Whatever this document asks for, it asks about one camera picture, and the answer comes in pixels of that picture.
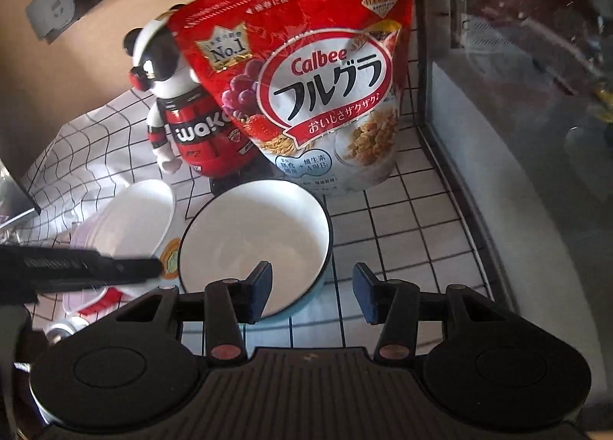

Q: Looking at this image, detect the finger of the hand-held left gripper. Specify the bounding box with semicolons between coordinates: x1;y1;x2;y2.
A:
0;245;162;305

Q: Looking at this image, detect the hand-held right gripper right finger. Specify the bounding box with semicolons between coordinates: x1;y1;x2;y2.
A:
352;263;519;364

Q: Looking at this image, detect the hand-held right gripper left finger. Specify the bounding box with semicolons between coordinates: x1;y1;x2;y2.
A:
115;261;274;358

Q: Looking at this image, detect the blue bowl white inside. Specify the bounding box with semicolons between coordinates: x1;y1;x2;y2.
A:
178;179;334;323

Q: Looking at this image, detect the black grid white tablecloth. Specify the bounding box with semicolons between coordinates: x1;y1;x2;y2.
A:
14;23;500;350

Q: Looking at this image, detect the shiny metal appliance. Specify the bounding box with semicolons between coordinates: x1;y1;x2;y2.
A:
0;153;42;230

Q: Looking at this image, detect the red black bear figurine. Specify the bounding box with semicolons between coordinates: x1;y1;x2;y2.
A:
123;4;279;198

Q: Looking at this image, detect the red cereal bag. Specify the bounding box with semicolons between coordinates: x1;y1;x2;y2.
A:
165;0;415;193

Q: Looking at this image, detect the dark glass door appliance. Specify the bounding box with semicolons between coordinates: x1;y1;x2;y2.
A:
412;0;613;321

